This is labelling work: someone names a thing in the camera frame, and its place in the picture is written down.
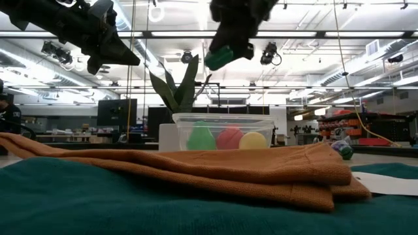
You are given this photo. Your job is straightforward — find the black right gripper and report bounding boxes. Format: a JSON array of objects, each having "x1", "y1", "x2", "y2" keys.
[{"x1": 208, "y1": 0, "x2": 279, "y2": 62}]

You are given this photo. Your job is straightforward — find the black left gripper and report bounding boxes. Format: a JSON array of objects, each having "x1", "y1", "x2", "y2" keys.
[{"x1": 48, "y1": 0, "x2": 141, "y2": 76}]

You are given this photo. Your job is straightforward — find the dark green toy pepper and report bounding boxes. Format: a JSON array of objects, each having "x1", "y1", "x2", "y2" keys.
[{"x1": 204, "y1": 45, "x2": 234, "y2": 72}]

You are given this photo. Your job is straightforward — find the red toy tomato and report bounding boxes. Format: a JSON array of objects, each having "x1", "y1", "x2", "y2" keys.
[{"x1": 216, "y1": 126, "x2": 244, "y2": 151}]

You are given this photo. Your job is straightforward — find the yellow toy lemon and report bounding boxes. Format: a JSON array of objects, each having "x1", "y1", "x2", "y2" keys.
[{"x1": 238, "y1": 131, "x2": 268, "y2": 151}]

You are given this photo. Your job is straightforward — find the light green toy fruit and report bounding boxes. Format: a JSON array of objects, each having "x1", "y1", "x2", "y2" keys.
[{"x1": 186, "y1": 121, "x2": 217, "y2": 151}]

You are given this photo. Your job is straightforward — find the purple toy eggplant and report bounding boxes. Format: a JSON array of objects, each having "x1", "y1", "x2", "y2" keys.
[{"x1": 330, "y1": 140, "x2": 355, "y2": 161}]

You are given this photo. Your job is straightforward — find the clear plastic tupperware container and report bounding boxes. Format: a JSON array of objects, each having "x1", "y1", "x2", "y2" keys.
[{"x1": 172, "y1": 112, "x2": 277, "y2": 152}]

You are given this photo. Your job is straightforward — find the round black ceiling fixture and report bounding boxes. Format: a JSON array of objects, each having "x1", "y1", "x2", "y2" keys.
[{"x1": 180, "y1": 50, "x2": 194, "y2": 65}]

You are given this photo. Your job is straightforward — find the black background monitor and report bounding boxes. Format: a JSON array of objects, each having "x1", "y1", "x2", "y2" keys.
[{"x1": 97, "y1": 98, "x2": 138, "y2": 128}]

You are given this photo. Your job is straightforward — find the artificial plant in white pot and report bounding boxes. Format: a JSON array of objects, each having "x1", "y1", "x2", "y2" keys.
[{"x1": 148, "y1": 54, "x2": 213, "y2": 153}]

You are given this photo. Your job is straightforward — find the black partition panel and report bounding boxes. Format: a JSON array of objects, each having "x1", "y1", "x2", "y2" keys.
[{"x1": 147, "y1": 106, "x2": 174, "y2": 142}]

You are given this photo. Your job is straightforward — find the background work table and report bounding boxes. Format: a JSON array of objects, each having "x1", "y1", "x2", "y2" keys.
[{"x1": 35, "y1": 129, "x2": 99, "y2": 145}]

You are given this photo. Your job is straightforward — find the person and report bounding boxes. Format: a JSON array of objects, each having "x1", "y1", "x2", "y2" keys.
[{"x1": 0, "y1": 79, "x2": 23, "y2": 156}]

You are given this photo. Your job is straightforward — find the folded orange cloth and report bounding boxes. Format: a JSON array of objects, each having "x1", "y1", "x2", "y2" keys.
[{"x1": 0, "y1": 131, "x2": 373, "y2": 213}]

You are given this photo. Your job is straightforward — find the shelf with orange bins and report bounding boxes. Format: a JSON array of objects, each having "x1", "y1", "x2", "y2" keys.
[{"x1": 317, "y1": 108, "x2": 418, "y2": 148}]

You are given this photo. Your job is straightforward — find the dark green cloth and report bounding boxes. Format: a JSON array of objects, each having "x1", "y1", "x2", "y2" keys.
[{"x1": 0, "y1": 157, "x2": 418, "y2": 235}]

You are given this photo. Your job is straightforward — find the white paper tag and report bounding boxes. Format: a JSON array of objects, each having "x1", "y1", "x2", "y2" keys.
[{"x1": 351, "y1": 171, "x2": 418, "y2": 197}]

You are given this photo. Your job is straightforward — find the black hanging camera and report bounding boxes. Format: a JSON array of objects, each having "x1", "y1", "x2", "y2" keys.
[{"x1": 259, "y1": 41, "x2": 283, "y2": 67}]

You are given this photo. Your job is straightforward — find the black overhead frame bar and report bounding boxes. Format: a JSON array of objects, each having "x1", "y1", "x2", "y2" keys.
[{"x1": 0, "y1": 29, "x2": 418, "y2": 40}]

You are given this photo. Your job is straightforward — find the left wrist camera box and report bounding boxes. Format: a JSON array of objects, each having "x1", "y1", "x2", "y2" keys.
[{"x1": 87, "y1": 0, "x2": 116, "y2": 22}]

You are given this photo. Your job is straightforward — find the white hanging ring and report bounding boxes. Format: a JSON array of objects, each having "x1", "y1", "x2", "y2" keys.
[{"x1": 148, "y1": 3, "x2": 166, "y2": 24}]

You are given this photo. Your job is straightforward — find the yellow hanging cable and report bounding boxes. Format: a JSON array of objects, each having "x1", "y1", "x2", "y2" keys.
[{"x1": 332, "y1": 0, "x2": 403, "y2": 149}]

